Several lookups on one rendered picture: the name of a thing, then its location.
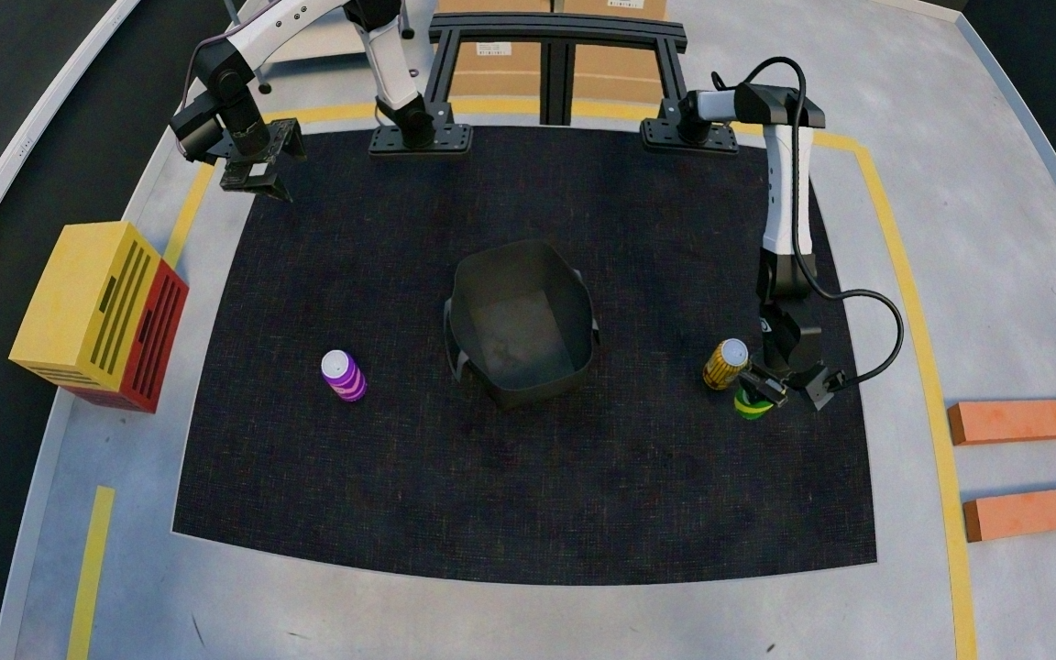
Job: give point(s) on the purple drink can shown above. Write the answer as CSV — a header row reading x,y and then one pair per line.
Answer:
x,y
344,376

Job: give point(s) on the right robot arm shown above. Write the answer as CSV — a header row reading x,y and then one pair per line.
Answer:
x,y
225,67

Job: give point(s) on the orange striped drink can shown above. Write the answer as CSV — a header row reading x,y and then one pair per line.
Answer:
x,y
721,369

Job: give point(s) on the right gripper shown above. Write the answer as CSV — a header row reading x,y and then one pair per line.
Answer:
x,y
262,143

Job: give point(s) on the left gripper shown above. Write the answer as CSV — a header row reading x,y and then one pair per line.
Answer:
x,y
770,365

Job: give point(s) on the green and yellow drink can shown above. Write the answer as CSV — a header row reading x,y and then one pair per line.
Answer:
x,y
749,410

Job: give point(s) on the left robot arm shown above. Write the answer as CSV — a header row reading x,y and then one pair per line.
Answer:
x,y
781,285

